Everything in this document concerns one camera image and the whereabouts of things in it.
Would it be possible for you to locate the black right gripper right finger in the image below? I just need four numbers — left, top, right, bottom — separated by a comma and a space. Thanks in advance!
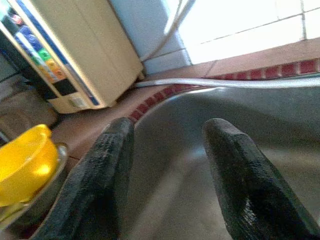
201, 117, 320, 240

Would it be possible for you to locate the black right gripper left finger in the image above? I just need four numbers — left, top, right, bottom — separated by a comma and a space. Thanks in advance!
29, 116, 136, 240

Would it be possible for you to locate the round steel bowl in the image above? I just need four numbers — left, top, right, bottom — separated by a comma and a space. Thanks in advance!
0, 142, 69, 231

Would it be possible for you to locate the yellow plastic cup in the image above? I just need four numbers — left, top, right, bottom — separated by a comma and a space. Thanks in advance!
0, 124, 60, 207

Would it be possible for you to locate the empty steel sink basin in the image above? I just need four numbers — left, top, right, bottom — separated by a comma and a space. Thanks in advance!
119, 74, 320, 240

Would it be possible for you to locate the beige water ionizer appliance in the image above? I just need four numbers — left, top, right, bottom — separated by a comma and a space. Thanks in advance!
0, 0, 145, 115

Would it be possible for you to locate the long white hose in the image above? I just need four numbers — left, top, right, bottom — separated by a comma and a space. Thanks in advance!
134, 76, 320, 90

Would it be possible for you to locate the thin white hose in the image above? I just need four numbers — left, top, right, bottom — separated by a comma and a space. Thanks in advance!
141, 0, 197, 62

